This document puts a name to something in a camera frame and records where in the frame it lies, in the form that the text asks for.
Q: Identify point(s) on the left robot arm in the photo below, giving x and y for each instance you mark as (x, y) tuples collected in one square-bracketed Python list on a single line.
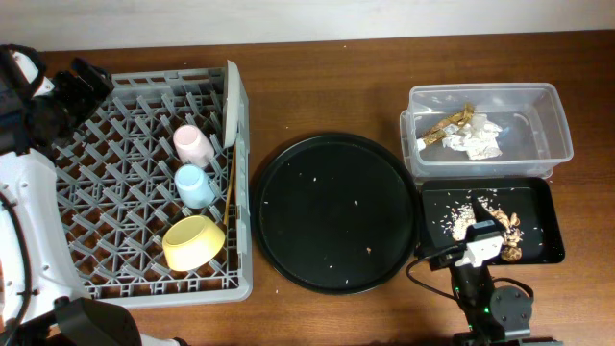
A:
[(45, 302)]

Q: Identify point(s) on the pink cup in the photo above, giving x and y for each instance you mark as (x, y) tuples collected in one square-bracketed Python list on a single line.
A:
[(192, 146)]

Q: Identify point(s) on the yellow bowl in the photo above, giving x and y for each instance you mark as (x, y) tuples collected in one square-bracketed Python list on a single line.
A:
[(192, 242)]

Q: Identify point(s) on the gold snack wrapper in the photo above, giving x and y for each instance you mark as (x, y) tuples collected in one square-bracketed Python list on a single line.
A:
[(447, 126)]

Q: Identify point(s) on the blue cup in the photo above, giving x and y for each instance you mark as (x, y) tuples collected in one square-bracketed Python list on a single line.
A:
[(192, 184)]

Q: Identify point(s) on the grey dishwasher rack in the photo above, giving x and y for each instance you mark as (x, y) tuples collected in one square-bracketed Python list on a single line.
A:
[(117, 195)]

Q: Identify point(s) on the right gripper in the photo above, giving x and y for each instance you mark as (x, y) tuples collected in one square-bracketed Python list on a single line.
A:
[(445, 258)]

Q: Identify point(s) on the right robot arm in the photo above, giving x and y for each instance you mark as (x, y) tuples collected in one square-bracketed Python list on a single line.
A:
[(498, 310)]

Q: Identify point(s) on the white tissue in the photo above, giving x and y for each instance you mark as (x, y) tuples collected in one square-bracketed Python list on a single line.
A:
[(477, 138)]

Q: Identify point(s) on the grey plate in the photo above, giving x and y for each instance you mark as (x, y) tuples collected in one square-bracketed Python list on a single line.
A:
[(231, 104)]

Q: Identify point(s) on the round black tray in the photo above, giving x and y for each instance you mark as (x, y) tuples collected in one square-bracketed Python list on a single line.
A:
[(336, 213)]

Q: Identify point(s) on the clear plastic bin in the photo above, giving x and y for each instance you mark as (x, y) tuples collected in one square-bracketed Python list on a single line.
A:
[(534, 136)]

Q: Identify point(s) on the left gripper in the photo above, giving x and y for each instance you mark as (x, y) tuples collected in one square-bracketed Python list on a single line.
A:
[(77, 86)]

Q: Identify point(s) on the wooden chopstick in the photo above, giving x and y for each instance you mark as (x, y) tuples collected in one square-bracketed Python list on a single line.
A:
[(230, 189)]

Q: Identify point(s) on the black rectangular tray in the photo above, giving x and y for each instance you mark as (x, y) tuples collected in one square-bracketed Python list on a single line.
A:
[(529, 197)]

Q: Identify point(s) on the food scraps and rice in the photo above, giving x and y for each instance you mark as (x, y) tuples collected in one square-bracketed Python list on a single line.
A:
[(509, 226)]

